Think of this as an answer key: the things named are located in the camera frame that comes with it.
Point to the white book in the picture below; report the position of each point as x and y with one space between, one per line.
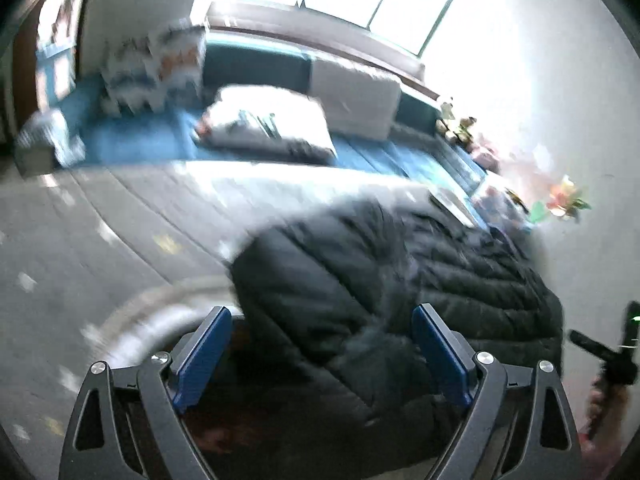
452 205

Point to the grey patterned floor mat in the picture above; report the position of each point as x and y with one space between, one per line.
100 235

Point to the grey back cushion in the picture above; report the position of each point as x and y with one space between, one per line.
355 97

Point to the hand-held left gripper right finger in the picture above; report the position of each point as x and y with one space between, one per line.
440 355

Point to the blue sofa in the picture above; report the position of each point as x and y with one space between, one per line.
150 135

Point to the black puffer jacket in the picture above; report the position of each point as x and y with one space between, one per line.
350 285

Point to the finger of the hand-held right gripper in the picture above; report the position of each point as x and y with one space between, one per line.
590 345

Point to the stuffed toys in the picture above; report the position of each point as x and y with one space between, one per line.
460 127

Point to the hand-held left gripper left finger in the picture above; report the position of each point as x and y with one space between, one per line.
200 355

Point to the printed throw pillow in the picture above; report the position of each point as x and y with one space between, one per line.
270 120
160 70

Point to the small white patterned cloth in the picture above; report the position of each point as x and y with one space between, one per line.
47 135

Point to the brown wooden doorway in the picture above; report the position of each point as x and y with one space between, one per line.
50 35

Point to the colourful flower toy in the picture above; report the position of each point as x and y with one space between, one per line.
565 200

